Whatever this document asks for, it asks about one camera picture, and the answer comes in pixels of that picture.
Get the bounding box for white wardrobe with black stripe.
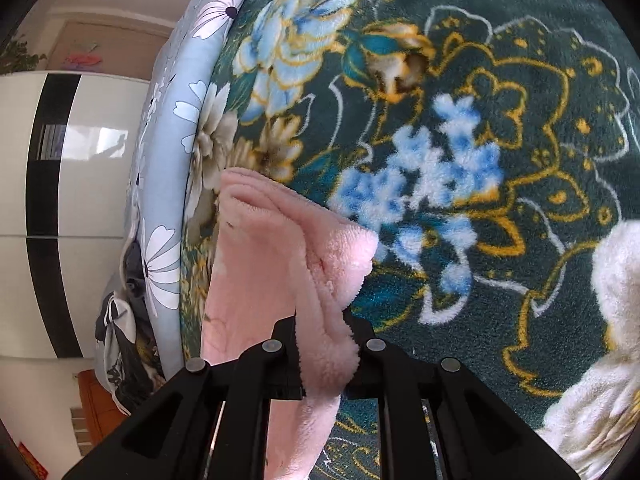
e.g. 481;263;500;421
0;71;153;360

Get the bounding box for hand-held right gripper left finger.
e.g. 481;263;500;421
61;316;305;480

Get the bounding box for light blue daisy quilt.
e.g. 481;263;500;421
122;0;264;368

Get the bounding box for pink fleece garment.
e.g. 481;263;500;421
200;168;379;480

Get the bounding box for green potted plant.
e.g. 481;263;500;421
0;32;46;76

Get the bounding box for dark floral pillow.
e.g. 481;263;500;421
94;240;168;417

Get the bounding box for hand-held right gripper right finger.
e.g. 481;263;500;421
341;307;582;480

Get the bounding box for dark green floral blanket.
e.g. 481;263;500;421
180;0;640;480

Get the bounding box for brown wooden cabinet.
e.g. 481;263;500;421
75;369;132;453

